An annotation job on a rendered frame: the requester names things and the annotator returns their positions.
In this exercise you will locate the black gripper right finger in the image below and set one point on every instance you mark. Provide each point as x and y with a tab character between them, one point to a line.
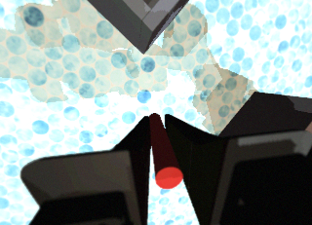
207	160

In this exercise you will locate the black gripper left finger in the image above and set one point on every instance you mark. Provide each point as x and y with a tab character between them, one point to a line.
125	168

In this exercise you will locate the red peg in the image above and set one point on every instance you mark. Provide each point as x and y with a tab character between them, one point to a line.
166	168

